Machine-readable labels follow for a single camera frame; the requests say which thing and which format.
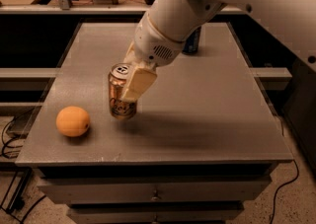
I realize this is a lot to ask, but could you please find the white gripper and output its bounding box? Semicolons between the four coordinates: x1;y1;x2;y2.
120;20;183;103

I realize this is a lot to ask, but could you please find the orange LaCroix soda can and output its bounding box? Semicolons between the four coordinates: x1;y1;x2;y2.
108;63;137;120

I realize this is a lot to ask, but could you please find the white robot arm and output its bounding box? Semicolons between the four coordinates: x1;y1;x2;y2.
120;0;316;102

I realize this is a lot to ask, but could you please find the blue Pepsi can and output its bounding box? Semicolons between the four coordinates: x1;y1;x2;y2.
182;27;201;55

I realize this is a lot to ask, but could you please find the orange fruit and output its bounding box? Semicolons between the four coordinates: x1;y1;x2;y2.
55;106;90;137

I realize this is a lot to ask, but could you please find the grey drawer cabinet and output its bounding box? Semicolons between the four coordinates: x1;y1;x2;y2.
15;21;294;224

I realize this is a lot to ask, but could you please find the upper grey drawer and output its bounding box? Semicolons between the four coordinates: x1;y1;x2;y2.
38;176;272;205

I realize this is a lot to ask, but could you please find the grey drawer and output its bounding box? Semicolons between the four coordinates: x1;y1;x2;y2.
38;176;272;205
67;202;244;224

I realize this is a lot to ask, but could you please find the lower grey drawer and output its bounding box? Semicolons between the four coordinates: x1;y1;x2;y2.
67;202;244;224

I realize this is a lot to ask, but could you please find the grey metal shelf rail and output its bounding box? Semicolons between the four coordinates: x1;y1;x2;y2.
0;0;150;15

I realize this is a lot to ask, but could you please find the black cables left floor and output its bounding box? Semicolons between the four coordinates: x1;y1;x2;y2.
0;109;47;224

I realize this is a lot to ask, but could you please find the black cable right floor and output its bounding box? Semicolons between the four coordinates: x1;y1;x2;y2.
269;159;300;224

